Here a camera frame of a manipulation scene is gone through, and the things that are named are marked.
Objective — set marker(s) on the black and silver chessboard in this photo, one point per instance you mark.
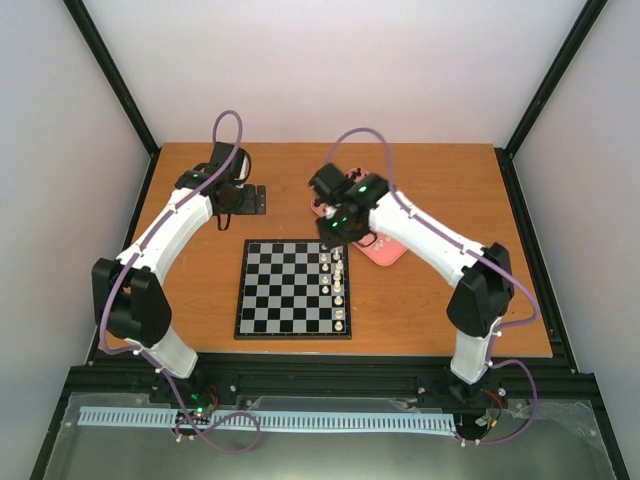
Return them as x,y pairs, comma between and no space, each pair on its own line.
280,291

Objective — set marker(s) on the frame post black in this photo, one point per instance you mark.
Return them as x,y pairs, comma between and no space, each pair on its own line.
92,37
569,48

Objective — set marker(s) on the left frame post black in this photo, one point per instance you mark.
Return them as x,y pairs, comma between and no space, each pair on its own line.
92,37

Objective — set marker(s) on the light blue cable duct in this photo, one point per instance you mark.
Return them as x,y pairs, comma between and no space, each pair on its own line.
273,421

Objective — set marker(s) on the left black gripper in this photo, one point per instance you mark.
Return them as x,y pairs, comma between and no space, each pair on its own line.
250,203

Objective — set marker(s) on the black aluminium frame base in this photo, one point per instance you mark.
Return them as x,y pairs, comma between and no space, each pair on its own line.
256,375

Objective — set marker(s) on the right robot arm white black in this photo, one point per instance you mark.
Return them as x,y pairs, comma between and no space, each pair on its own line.
354,209

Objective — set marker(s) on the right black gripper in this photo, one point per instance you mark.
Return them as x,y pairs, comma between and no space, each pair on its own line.
330,240

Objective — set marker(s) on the right frame post black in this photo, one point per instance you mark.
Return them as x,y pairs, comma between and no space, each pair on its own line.
569,48

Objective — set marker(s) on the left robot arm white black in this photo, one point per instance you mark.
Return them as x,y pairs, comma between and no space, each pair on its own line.
131,309

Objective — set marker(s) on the pink plastic tray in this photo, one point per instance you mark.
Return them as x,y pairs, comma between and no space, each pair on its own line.
391,251

